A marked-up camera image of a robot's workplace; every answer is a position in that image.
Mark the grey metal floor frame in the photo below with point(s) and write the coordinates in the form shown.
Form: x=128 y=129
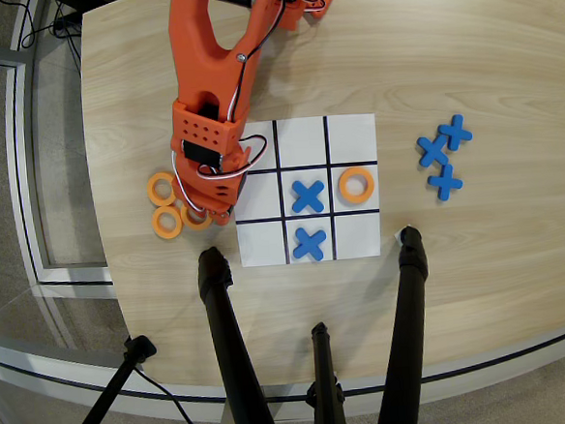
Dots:
x=22 y=167

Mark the white tic-tac-toe paper board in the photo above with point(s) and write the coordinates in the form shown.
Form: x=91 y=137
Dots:
x=350 y=134

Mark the orange fixed gripper finger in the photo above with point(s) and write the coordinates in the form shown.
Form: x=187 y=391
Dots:
x=200 y=209

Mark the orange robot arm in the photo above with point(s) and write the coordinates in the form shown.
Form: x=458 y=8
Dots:
x=205 y=72

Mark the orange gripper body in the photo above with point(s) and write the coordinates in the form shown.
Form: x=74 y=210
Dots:
x=207 y=203

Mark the short black tripod leg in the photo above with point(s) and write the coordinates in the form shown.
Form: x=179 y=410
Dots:
x=326 y=388

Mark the blue cross piece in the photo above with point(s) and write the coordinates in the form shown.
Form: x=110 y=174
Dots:
x=445 y=182
x=432 y=151
x=455 y=133
x=309 y=244
x=307 y=196

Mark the white tape piece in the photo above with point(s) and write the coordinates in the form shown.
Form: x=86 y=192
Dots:
x=397 y=235

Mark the thick black tripod leg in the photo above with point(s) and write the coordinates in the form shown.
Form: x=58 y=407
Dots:
x=405 y=334
x=231 y=346

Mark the orange moving gripper finger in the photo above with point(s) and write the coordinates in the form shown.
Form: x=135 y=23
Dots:
x=222 y=217

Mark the thin black stand leg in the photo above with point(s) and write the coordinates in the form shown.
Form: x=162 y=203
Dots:
x=106 y=399

